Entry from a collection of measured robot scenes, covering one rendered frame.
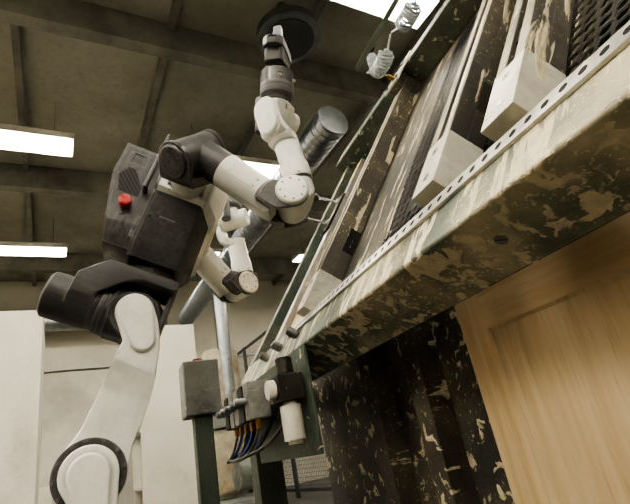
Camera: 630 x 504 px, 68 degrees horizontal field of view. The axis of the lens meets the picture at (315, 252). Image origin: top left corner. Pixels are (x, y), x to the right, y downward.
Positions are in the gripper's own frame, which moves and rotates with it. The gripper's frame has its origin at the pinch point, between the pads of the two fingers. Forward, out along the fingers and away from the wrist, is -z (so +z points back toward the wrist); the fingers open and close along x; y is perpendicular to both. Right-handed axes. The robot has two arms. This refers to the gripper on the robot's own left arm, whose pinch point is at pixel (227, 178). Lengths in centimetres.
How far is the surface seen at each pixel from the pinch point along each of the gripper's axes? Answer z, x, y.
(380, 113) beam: -21, 57, -37
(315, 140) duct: -211, -39, -167
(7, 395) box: 2, -215, -20
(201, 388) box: 75, -28, -8
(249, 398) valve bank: 97, 11, 11
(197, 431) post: 87, -34, -11
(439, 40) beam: -10, 91, -17
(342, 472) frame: 106, -2, -43
